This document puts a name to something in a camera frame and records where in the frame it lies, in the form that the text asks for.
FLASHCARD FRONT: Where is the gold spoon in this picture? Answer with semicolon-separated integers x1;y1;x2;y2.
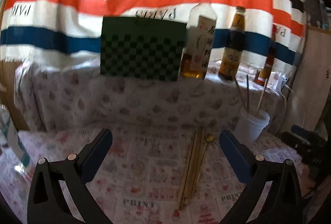
192;133;214;196

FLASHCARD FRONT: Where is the teal white object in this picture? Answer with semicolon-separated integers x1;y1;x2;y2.
1;105;31;175

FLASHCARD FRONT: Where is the beige cabinet panel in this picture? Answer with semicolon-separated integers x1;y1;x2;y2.
280;26;330;133

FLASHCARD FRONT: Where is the white plastic cup stack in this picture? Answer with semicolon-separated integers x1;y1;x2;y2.
234;108;270;150

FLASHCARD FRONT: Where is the small red-capped sauce bottle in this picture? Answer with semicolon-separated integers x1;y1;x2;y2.
254;24;277;86

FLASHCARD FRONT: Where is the printed patterned tablecloth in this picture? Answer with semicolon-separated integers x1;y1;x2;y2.
1;61;302;223

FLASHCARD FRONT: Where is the dark sauce bottle yellow label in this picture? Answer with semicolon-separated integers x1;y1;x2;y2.
218;6;246;81

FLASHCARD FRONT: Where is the clear liquor bottle amber liquid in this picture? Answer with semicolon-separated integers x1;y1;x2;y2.
180;0;217;79

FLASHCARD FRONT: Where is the green checkered box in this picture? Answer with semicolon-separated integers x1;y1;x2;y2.
100;17;186;82

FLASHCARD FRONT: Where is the white charging cable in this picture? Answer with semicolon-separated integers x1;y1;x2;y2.
282;82;296;95

